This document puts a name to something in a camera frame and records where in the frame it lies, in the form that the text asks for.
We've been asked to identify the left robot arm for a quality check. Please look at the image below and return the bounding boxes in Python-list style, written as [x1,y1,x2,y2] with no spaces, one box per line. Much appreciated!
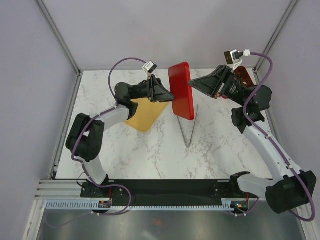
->
[65,74,175,197]

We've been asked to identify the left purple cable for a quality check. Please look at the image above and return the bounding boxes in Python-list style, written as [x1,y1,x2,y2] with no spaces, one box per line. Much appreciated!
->
[44,57,151,229]

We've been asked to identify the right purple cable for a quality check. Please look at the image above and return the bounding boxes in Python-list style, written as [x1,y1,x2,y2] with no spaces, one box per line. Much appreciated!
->
[229,48,317,223]

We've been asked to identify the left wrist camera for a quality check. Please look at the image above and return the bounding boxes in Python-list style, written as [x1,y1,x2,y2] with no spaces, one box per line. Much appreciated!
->
[142,61,158,75]

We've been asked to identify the yellow plastic tray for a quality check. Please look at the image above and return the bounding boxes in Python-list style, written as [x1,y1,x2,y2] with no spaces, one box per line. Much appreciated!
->
[125,98,169,133]

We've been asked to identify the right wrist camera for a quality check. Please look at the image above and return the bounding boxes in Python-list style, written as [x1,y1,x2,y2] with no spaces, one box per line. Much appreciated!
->
[224,49,244,71]

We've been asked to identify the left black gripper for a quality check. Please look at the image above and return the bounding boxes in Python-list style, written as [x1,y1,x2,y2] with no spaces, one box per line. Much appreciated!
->
[130,75,178,104]

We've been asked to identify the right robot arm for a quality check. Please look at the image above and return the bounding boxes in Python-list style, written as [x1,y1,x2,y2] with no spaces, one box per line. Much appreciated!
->
[188,65,317,214]

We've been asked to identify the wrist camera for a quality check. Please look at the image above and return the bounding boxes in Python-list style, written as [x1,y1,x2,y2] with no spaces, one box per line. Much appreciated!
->
[224,49,244,71]
[142,61,158,75]

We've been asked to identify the red box lid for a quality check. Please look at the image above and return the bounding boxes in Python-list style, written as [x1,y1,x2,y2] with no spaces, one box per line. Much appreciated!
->
[168,62,195,121]

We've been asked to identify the purple cable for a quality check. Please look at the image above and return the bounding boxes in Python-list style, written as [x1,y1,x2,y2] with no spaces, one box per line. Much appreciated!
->
[44,57,151,229]
[229,48,317,223]

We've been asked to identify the white cable duct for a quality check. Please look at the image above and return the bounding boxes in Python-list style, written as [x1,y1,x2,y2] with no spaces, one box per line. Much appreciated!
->
[45,199,248,212]

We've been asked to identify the metal tongs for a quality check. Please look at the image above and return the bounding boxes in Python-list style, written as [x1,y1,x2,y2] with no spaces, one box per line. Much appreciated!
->
[177,103,199,149]

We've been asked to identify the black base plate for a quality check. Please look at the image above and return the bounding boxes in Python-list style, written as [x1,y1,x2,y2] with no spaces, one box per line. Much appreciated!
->
[79,178,258,207]

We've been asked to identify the left aluminium frame post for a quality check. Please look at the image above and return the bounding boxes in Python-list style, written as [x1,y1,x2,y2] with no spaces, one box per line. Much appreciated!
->
[34,0,83,76]

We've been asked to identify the red chocolate box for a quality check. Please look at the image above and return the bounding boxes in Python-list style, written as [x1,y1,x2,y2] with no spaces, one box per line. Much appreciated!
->
[234,66,255,88]

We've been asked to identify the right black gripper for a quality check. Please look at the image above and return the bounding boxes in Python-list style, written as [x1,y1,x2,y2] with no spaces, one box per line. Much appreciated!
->
[187,65,247,108]

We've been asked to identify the right aluminium frame post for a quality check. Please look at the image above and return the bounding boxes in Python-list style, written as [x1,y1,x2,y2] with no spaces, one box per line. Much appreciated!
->
[252,0,300,74]

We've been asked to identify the aluminium frame post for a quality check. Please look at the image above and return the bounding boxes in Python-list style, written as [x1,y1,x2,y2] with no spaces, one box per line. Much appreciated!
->
[34,0,83,76]
[252,0,300,74]

